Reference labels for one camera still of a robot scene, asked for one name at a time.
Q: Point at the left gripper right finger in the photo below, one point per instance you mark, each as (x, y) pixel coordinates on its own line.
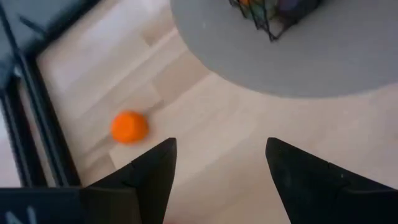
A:
(304, 186)

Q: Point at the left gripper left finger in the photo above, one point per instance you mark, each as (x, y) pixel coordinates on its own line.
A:
(146, 186)

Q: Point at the orange mandarin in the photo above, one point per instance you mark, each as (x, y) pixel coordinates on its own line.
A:
(129, 127)

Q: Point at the round grey placemat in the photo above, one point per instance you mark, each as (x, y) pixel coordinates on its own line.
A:
(280, 62)

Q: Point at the black table frame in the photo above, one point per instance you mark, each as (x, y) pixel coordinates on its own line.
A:
(49, 130)

